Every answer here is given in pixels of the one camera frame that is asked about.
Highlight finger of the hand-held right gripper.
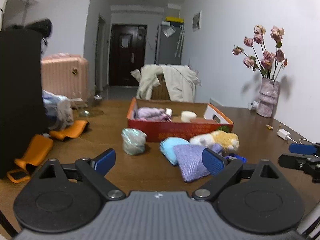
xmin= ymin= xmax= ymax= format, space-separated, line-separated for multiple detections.
xmin=289 ymin=142 xmax=320 ymax=155
xmin=278 ymin=154 xmax=313 ymax=172

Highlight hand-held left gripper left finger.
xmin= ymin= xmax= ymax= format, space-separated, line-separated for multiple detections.
xmin=37 ymin=148 xmax=125 ymax=202

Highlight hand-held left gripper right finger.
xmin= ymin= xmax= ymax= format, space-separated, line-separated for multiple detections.
xmin=192 ymin=148 xmax=280 ymax=202

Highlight lavender knit cloth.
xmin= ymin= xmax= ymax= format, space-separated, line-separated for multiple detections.
xmin=173 ymin=144 xmax=223 ymax=183

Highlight yellow white plush toy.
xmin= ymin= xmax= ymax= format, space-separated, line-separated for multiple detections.
xmin=189 ymin=129 xmax=240 ymax=154

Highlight clear plastic bag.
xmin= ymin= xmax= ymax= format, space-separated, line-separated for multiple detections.
xmin=42 ymin=90 xmax=75 ymax=131
xmin=121 ymin=128 xmax=147 ymax=156

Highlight light blue fluffy cloth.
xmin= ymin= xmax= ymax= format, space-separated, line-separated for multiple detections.
xmin=159 ymin=137 xmax=191 ymax=166

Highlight red cardboard box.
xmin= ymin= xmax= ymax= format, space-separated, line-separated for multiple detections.
xmin=126 ymin=97 xmax=235 ymax=143

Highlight white charger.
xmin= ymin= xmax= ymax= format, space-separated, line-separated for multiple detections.
xmin=277 ymin=129 xmax=291 ymax=140

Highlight pink textured vase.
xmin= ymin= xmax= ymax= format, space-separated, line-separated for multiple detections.
xmin=256 ymin=77 xmax=280 ymax=118

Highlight beige coat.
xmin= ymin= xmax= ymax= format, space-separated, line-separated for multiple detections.
xmin=131 ymin=64 xmax=201 ymax=103

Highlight wooden chair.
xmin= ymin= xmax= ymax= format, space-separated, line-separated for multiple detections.
xmin=151 ymin=74 xmax=173 ymax=102

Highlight pink ribbed suitcase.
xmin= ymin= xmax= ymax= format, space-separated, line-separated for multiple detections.
xmin=41 ymin=53 xmax=90 ymax=103

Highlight dark brown door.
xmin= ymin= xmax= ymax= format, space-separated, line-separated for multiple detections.
xmin=109 ymin=24 xmax=147 ymax=87

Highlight dried pink roses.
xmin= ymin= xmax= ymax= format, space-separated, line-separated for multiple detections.
xmin=232 ymin=25 xmax=288 ymax=80

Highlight grey fridge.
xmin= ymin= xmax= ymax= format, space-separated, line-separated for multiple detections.
xmin=155 ymin=24 xmax=185 ymax=66

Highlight white folded umbrella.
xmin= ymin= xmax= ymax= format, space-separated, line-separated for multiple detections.
xmin=175 ymin=25 xmax=185 ymax=58

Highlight dark cloth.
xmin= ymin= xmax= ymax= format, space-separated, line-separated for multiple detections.
xmin=5 ymin=19 xmax=53 ymax=38

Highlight white cable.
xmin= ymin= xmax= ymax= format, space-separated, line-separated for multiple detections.
xmin=287 ymin=136 xmax=314 ymax=146

